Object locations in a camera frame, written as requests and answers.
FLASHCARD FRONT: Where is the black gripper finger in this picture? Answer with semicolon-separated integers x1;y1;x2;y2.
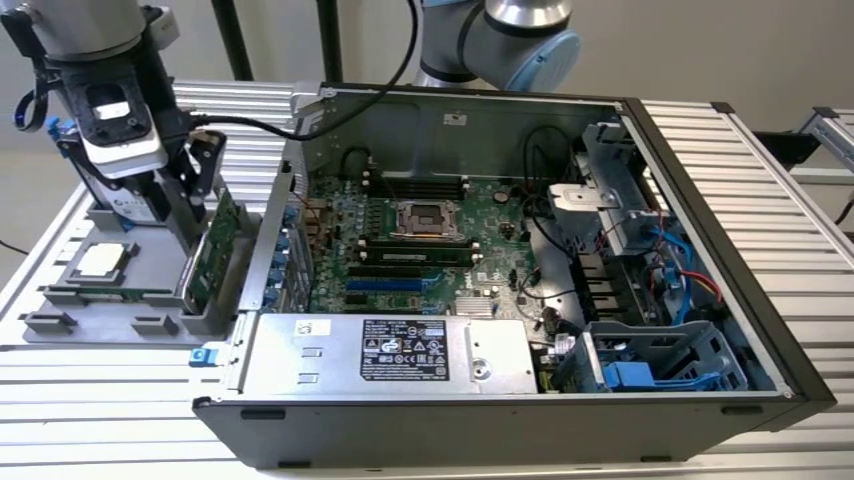
189;130;228;216
159;144;205;211

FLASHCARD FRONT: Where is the green graphics card black cooler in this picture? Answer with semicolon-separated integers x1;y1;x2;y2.
177;187;243;309

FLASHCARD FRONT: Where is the hard disk blue carrier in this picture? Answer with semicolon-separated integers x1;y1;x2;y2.
43;116;168;232

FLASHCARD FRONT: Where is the black stand pole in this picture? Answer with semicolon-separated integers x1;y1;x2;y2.
315;0;345;85
209;0;256;82

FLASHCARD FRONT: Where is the silver CPU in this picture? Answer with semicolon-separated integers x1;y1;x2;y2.
68;243;129;279

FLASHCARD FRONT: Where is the grey parts rack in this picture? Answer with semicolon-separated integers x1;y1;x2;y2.
18;167;263;346

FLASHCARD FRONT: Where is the green RAM stick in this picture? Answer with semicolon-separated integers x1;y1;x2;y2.
363;247;479;266
77;286;176;304

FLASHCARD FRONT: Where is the CPU socket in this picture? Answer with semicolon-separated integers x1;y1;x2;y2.
392;198;456;237

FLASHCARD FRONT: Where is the long black expansion slot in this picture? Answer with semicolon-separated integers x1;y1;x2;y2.
347;266;427;279

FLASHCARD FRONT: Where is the blue expansion slot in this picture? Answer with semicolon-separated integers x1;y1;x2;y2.
344;278;429;293

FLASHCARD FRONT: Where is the metal socket cover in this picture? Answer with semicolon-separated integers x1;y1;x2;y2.
396;200;454;235

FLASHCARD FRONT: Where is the green motherboard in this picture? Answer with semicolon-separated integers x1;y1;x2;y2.
303;172;543;334

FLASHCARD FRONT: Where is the silver power supply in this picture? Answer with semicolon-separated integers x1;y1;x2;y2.
236;312;540;396

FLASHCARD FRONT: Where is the black rating label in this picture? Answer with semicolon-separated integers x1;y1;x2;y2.
361;318;447;384

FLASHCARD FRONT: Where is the silver finned heat sink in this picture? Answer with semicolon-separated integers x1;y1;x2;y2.
455;296;500;317

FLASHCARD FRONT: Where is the metal drive cage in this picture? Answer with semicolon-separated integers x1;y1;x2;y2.
546;121;676;257

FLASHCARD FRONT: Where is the black grey PC case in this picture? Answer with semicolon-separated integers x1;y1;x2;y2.
191;81;839;471

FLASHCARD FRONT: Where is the blue drive latch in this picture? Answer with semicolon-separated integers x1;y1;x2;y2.
602;362;656;391

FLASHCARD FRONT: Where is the grey disk bay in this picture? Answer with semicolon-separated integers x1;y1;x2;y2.
552;319;750;395

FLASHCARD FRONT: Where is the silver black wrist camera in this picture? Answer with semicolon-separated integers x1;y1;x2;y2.
65;74;169;180

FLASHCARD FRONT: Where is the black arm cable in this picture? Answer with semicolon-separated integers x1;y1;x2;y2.
188;0;428;142

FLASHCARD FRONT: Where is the small grey wrist camera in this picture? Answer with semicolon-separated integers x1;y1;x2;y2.
140;7;183;47

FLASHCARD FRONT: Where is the thick black looped cable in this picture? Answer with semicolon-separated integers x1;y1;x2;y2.
339;145;372;177

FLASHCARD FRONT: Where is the thin black cable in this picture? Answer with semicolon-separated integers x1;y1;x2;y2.
522;124;576;201

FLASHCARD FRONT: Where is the blue flat wire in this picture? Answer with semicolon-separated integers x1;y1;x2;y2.
647;225;696;329

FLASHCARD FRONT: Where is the red flat wire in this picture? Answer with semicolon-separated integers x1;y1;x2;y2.
684;268;727;304

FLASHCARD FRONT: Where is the aluminium frame rail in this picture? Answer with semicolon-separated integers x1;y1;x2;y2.
752;106;854;187

